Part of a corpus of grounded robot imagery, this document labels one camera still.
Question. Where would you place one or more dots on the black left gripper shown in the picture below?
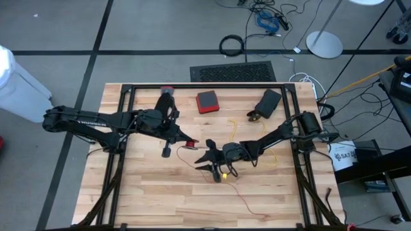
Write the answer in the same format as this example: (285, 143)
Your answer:
(154, 123)

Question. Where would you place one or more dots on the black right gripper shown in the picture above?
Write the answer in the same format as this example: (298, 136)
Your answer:
(229, 154)

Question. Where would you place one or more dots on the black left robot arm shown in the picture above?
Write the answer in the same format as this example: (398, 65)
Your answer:
(93, 123)

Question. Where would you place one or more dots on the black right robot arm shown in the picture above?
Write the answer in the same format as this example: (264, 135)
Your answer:
(282, 134)

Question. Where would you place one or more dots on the yellow tape band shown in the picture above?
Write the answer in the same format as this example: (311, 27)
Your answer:
(224, 176)

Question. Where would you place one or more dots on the black glove with red cuff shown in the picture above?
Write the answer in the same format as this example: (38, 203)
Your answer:
(163, 99)

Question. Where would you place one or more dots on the red box with dark lid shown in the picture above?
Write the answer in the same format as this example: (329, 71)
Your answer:
(208, 101)

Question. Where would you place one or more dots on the black floor vent grate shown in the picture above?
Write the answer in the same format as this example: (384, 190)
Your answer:
(232, 72)

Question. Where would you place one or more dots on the black pouch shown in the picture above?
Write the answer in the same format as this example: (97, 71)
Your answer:
(269, 103)

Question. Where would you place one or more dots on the black power strip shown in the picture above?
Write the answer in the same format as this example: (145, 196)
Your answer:
(282, 22)

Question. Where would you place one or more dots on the small black box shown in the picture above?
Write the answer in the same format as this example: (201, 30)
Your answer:
(367, 152)

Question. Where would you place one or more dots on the white trash bin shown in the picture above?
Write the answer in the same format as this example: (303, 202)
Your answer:
(22, 93)

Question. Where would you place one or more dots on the silver lamp stand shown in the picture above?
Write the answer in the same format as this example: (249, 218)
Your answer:
(324, 45)

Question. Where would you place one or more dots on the black side desk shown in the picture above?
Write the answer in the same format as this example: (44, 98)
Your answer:
(385, 163)

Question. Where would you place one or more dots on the black desk device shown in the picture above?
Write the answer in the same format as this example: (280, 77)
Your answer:
(404, 86)

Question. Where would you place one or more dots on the cart with black casters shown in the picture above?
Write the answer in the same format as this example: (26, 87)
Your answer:
(401, 37)

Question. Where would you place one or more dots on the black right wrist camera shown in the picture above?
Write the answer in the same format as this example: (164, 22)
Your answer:
(210, 143)

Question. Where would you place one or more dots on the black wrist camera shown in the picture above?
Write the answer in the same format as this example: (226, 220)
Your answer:
(166, 152)
(210, 143)

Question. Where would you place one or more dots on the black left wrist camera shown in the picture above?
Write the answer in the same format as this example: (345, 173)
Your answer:
(166, 152)

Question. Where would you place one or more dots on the black metal table frame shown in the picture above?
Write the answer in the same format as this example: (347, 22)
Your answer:
(224, 86)

